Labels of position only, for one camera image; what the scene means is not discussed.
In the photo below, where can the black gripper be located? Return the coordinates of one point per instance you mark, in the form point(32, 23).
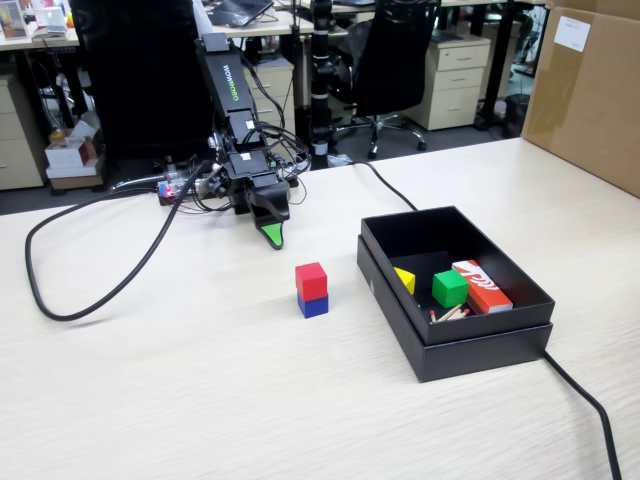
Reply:
point(245, 185)

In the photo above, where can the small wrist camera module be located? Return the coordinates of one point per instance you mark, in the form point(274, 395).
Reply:
point(212, 182)

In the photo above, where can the black laptop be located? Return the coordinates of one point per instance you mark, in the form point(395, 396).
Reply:
point(240, 12)

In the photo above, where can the red and white matchbox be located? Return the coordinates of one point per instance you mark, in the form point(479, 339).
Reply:
point(487, 292)

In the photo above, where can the colourful printed card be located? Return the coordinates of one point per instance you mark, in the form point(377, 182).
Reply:
point(12, 19)

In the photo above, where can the small white desktop box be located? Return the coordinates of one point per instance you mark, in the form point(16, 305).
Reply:
point(50, 20)

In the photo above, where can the green wooden cube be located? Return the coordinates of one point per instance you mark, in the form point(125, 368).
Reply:
point(450, 289)

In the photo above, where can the black pole with white bands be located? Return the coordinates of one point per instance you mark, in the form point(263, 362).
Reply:
point(320, 75)

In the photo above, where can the beige drawer pedestal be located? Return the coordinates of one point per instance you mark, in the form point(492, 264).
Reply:
point(275, 90)
point(20, 140)
point(455, 85)

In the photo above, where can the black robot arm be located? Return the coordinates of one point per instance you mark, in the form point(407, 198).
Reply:
point(227, 75)

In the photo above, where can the black waste bin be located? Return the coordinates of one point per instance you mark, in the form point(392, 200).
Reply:
point(516, 115)

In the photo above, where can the black open box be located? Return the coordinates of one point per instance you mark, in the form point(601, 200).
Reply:
point(480, 352)

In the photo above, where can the white and red cardboard box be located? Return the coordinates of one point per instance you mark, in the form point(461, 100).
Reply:
point(70, 152)

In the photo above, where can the large brown cardboard carton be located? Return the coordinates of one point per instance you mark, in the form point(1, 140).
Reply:
point(590, 100)

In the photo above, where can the black cardboard box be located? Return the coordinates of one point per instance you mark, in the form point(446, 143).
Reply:
point(500, 240)

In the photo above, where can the red wooden cube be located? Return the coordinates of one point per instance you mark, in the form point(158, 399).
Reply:
point(311, 280)

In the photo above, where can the beige office desk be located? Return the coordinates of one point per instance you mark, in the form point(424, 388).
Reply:
point(280, 26)

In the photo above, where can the person in white shirt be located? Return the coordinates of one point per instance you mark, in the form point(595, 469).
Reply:
point(199, 12)

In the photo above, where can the yellow triangular wooden block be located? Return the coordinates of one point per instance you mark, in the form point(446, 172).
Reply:
point(406, 280)

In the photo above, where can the black mesh office chair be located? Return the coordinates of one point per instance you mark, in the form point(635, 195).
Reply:
point(395, 65)

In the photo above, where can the controller board with red light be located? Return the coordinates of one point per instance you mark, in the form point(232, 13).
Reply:
point(170, 190)

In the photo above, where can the blue wooden cube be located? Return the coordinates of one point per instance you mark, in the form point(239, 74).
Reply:
point(313, 306)

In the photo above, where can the black high-back office chair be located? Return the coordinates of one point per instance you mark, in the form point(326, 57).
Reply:
point(145, 85)

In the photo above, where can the black desk leg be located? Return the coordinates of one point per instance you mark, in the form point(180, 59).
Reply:
point(497, 65)

